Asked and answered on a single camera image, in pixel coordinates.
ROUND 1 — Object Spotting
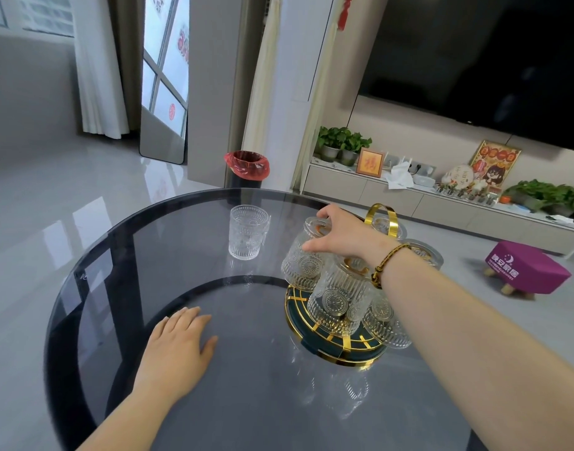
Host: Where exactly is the black waste bin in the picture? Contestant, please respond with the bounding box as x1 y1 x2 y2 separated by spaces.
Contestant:
228 173 265 189

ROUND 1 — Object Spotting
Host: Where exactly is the round decorated plate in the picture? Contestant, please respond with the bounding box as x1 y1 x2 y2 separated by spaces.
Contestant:
440 164 475 191

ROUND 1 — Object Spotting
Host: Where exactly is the white curtain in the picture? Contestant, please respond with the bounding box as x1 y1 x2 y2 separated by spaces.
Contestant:
71 0 130 140

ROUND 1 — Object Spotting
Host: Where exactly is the person's left hand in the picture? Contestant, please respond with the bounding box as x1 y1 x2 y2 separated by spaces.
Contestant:
130 306 219 409

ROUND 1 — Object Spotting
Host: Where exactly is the orange framed picture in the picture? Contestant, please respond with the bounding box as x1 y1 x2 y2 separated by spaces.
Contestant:
356 148 386 178

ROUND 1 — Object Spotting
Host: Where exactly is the standing floor mirror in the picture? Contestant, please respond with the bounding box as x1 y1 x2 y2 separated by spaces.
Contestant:
139 0 192 165

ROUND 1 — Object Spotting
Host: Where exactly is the person's right forearm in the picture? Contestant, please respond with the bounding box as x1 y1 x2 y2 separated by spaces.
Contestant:
376 246 574 451

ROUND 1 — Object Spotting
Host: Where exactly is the brown and gold beaded bracelet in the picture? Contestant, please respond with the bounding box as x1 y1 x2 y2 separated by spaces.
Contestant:
372 243 412 289

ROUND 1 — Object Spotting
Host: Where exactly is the person's left forearm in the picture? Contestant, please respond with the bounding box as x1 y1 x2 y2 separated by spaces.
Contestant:
78 390 176 451

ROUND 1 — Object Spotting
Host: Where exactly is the red hanging knot ornament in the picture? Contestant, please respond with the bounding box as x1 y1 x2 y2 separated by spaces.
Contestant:
337 0 355 32

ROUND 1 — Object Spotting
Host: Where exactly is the white router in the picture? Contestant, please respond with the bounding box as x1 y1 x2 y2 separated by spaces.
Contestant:
386 152 413 173

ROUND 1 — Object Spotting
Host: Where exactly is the beige curtain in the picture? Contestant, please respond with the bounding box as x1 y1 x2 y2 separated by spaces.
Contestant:
240 0 284 158

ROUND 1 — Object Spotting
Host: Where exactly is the long beige media cabinet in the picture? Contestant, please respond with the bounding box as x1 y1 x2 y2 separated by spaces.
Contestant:
300 157 574 260

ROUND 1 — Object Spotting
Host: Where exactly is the gold and green cup rack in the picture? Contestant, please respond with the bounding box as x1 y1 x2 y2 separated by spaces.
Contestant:
284 203 401 370

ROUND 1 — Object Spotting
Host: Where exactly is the row of small figurines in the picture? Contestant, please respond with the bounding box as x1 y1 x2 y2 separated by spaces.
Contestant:
433 180 500 206

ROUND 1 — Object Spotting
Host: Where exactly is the red plastic bin bag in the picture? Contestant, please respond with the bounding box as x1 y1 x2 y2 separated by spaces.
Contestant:
223 150 271 180

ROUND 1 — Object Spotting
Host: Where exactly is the black flat television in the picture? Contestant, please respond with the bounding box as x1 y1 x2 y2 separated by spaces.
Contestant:
357 0 574 152

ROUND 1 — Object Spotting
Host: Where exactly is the framed cartoon poster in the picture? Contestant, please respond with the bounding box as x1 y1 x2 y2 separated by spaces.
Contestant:
469 140 523 194

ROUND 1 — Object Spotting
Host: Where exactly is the purple footstool with wooden legs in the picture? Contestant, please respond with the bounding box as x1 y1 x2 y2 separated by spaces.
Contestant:
484 239 572 300

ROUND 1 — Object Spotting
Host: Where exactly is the white tissue box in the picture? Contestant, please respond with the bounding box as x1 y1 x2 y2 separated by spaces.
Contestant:
385 163 415 189

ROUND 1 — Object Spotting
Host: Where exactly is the grey curtain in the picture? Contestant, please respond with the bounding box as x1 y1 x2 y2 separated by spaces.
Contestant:
106 0 146 133

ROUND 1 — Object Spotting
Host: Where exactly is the embossed clear glass cup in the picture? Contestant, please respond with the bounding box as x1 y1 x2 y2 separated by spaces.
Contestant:
308 257 377 337
372 214 408 243
228 205 272 262
362 288 413 350
403 239 445 271
281 217 333 293

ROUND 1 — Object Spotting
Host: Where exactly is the wide leafy potted plant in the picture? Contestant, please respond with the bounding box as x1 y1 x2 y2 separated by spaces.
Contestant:
503 179 574 217

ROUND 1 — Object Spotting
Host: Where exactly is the person's right hand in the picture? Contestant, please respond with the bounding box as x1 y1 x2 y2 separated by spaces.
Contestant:
301 204 392 273

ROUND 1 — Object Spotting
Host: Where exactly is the green potted plant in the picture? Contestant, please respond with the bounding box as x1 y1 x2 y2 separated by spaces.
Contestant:
339 130 372 168
314 126 348 163

